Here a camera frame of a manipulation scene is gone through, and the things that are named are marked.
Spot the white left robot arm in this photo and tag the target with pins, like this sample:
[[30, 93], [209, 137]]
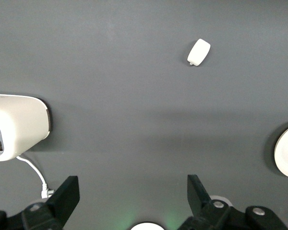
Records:
[[146, 227]]

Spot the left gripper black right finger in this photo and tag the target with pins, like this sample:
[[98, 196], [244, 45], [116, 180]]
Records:
[[201, 210]]

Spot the white steamed bun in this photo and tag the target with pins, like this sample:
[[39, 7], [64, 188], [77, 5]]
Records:
[[198, 52]]

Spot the cream white toaster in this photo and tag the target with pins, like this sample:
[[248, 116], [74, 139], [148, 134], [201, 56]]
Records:
[[19, 119]]

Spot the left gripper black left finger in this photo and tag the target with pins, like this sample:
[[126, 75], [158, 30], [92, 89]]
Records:
[[62, 203]]

